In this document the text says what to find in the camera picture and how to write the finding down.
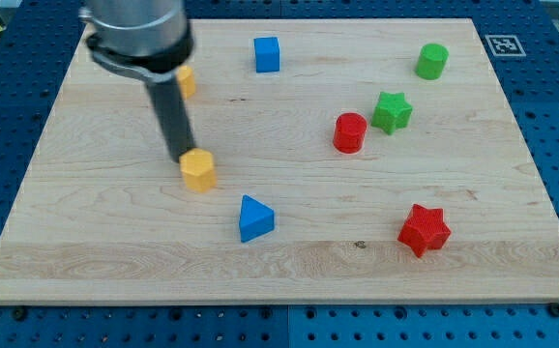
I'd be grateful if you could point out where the green star block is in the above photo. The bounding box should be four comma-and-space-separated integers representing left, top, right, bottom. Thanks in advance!
370, 92, 413, 135

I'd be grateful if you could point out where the green cylinder block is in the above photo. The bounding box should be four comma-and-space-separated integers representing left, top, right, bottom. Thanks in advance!
415, 43, 449, 80

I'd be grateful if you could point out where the yellow hexagon block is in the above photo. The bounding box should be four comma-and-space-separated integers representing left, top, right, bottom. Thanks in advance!
179, 148, 217, 192

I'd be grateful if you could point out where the blue cube block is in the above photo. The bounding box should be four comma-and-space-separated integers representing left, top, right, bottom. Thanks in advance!
253, 37, 280, 73

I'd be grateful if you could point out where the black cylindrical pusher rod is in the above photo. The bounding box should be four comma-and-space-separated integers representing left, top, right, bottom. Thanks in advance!
146, 77, 195, 162

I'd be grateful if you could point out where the white fiducial marker tag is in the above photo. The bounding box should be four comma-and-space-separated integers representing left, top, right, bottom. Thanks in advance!
485, 35, 526, 57

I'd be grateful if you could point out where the yellow block behind rod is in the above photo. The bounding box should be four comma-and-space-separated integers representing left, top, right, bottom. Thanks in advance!
176, 66, 196, 100

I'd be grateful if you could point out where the blue triangle block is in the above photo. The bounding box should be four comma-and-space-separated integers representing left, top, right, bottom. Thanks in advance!
239, 195, 275, 243

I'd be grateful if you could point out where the wooden board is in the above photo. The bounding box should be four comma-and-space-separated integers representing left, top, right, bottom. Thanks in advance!
0, 18, 559, 305

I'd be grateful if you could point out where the red star block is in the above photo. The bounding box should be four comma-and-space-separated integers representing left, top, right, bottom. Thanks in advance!
397, 204, 452, 258

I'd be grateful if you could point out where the red cylinder block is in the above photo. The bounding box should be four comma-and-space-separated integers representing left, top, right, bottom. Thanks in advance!
333, 112, 368, 154

